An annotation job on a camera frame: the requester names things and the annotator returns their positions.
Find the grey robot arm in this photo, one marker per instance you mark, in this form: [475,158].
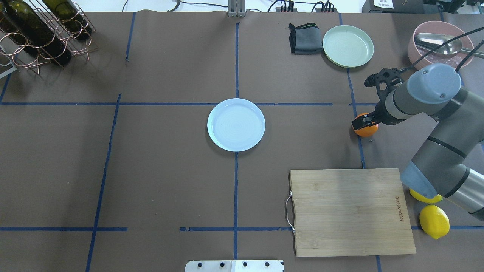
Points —
[438,167]

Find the light green plate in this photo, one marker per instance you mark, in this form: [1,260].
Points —
[348,46]

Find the dark wine bottle upper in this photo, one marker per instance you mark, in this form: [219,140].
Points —
[71,17]

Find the yellow lemon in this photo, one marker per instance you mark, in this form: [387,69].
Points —
[436,199]
[434,221]

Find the orange mandarin fruit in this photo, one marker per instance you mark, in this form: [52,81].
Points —
[366,131]

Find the bamboo cutting board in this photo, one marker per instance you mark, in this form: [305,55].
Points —
[349,212]

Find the copper wire bottle rack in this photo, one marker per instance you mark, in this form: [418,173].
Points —
[16,48]

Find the metal ice scoop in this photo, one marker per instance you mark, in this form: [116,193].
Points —
[440,44]

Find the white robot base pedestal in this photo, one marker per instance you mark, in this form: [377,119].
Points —
[235,266]

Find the dark wine bottle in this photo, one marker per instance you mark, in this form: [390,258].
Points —
[39,35]
[71,17]

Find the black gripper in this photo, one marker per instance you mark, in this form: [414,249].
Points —
[378,113]

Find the upper yellow lemon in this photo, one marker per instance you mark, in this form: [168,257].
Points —
[434,221]

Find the folded grey cloth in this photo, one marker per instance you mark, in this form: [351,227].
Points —
[305,39]

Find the light blue plate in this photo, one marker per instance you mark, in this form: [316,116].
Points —
[236,125]

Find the lower yellow lemon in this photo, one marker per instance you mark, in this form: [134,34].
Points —
[436,199]

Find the dark wine bottle lower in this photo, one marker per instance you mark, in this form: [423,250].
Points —
[39,35]

